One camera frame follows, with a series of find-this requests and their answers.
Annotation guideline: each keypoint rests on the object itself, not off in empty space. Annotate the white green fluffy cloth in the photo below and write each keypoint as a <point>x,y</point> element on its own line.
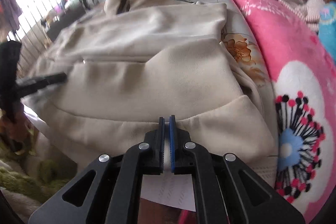
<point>21,179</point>

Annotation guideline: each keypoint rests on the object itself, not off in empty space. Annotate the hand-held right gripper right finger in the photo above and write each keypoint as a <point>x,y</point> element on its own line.
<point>172,140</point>

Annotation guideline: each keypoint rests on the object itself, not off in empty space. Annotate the pink floral blanket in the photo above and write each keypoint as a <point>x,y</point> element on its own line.
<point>283,43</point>

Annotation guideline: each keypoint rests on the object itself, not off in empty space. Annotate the metal window railing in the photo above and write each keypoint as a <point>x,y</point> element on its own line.
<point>29,37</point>

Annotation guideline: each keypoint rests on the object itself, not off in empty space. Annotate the cream zip jacket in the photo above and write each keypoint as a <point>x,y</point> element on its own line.
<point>157,77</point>

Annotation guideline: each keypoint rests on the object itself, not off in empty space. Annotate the dark low cabinet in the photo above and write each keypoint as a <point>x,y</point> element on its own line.
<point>65,19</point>

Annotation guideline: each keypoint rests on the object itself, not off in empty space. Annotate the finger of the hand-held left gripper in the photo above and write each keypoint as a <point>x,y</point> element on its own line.
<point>47,79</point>

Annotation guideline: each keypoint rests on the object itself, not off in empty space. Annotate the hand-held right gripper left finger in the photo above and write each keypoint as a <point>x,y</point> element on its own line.
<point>161,140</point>

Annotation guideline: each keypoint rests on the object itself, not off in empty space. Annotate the light blue printed garment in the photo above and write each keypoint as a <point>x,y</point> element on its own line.
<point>328,29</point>

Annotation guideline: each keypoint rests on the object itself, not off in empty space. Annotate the pink checkered cloth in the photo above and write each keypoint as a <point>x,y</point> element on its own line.
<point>307,11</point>

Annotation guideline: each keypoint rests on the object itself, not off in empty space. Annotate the dark hanging garment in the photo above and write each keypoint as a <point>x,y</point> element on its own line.
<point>10,6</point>

